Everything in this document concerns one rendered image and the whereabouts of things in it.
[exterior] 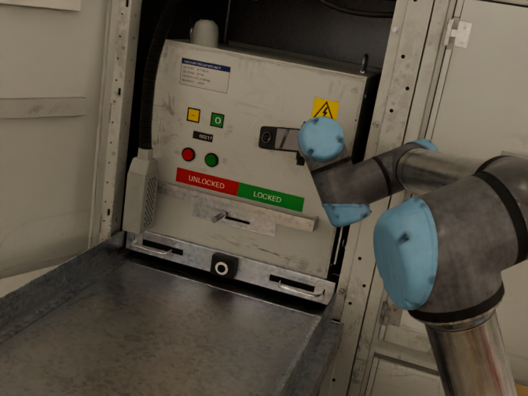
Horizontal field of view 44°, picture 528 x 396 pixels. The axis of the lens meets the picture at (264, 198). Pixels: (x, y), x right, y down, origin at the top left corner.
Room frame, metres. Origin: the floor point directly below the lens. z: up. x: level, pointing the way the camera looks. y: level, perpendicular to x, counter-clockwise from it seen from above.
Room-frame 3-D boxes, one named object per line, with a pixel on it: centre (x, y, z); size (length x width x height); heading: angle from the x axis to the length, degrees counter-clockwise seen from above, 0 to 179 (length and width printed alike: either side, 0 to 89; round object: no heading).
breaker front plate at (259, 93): (1.45, 0.06, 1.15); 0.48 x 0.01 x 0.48; 75
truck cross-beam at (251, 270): (1.47, 0.06, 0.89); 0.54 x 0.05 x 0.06; 75
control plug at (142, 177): (1.44, 0.28, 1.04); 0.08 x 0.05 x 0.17; 165
